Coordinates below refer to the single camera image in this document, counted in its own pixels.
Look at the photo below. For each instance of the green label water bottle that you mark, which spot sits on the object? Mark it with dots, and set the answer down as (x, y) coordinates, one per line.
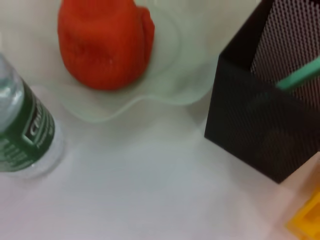
(22, 125)

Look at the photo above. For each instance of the mint green utility knife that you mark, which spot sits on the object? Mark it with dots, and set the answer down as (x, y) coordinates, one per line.
(300, 77)

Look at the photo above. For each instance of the pale green wavy glass plate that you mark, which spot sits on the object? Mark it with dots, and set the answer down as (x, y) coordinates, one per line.
(170, 82)

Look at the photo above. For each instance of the red-orange round fruit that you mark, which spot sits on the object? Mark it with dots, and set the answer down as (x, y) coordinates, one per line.
(105, 45)

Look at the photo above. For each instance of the black mesh pen holder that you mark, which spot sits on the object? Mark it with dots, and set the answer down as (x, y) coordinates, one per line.
(260, 130)

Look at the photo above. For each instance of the yellow plastic storage bin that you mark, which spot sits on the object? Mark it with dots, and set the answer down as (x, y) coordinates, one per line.
(305, 217)

